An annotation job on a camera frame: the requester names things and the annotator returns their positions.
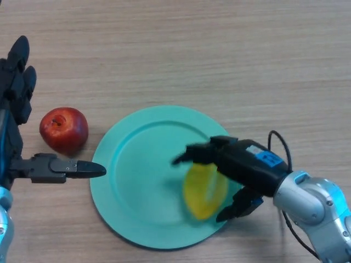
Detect yellow starfruit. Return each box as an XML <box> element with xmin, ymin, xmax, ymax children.
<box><xmin>183</xmin><ymin>163</ymin><xmax>229</xmax><ymax>220</ymax></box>

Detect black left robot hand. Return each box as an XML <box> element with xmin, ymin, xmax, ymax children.
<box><xmin>0</xmin><ymin>35</ymin><xmax>107</xmax><ymax>191</ymax></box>

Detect green round plate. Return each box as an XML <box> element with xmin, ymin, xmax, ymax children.
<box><xmin>89</xmin><ymin>106</ymin><xmax>244</xmax><ymax>249</ymax></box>

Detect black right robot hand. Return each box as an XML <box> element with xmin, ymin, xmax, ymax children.
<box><xmin>171</xmin><ymin>135</ymin><xmax>293</xmax><ymax>223</ymax></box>

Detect red apple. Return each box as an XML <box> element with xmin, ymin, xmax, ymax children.
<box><xmin>39</xmin><ymin>107</ymin><xmax>89</xmax><ymax>156</ymax></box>

